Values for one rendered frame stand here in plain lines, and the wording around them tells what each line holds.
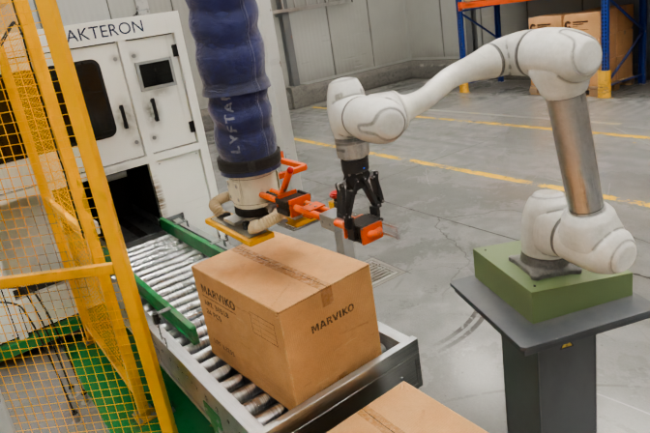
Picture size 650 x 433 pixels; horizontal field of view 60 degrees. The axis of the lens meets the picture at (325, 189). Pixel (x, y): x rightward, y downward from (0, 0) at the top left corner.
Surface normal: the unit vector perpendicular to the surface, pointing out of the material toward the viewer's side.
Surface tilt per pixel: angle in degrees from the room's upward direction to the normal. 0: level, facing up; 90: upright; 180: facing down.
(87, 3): 90
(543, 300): 90
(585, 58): 86
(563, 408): 90
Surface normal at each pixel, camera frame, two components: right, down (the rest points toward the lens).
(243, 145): -0.04, 0.08
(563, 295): 0.25, 0.25
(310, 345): 0.63, 0.14
